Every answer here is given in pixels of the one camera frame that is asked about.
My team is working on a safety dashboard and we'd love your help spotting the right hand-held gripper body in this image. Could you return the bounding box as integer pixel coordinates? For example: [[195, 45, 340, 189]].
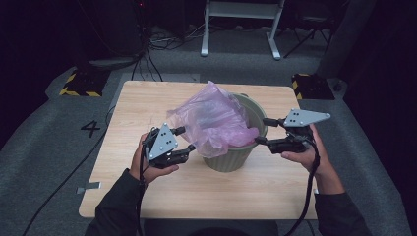
[[268, 108, 331, 155]]

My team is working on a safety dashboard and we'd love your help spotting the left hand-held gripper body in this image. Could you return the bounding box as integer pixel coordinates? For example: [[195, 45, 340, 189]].
[[144, 122, 189, 170]]

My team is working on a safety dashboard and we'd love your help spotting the pink plastic bag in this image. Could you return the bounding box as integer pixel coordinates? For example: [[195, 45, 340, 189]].
[[166, 81, 261, 159]]

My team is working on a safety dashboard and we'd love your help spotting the green plastic bin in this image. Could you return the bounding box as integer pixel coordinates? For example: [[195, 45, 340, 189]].
[[202, 92, 269, 173]]

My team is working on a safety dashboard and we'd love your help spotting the person's left hand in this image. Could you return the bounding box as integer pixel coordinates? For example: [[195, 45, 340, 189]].
[[128, 132, 180, 185]]

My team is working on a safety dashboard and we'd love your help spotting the person's right hand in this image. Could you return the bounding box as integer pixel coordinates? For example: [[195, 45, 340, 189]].
[[280, 123, 338, 186]]

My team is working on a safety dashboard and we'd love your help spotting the black yellow striped base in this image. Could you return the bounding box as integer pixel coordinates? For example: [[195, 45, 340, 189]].
[[291, 73, 336, 101], [58, 68, 111, 98]]

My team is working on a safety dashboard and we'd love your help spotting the person's dark clothing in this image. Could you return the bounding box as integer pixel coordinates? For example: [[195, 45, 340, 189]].
[[186, 224, 279, 236]]

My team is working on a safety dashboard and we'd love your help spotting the black tripod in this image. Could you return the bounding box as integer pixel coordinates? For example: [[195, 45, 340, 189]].
[[283, 13, 335, 60]]

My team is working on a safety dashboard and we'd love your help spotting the dark stand with grey base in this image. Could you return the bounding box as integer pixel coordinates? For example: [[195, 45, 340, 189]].
[[75, 0, 149, 72]]

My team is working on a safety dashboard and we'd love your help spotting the white metal stand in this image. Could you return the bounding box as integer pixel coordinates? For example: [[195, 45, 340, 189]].
[[200, 0, 286, 61]]

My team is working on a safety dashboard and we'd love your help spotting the left hand-held gripper cable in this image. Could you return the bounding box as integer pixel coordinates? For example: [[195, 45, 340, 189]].
[[136, 144, 149, 236]]

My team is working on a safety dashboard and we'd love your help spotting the hand-held gripper cable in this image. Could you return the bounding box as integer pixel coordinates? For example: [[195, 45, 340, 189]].
[[284, 139, 322, 236], [136, 144, 149, 236]]

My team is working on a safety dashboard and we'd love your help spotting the right hand-held gripper cable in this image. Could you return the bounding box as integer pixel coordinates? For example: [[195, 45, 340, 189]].
[[284, 139, 322, 236]]

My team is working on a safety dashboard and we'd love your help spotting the grey post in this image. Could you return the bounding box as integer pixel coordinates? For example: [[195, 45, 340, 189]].
[[316, 0, 378, 80]]

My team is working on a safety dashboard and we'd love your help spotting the bundle of cables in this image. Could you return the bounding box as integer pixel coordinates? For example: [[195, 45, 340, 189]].
[[131, 19, 210, 83]]

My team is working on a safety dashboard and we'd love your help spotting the black floor cable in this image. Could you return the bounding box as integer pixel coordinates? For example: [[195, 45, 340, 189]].
[[22, 104, 116, 236]]

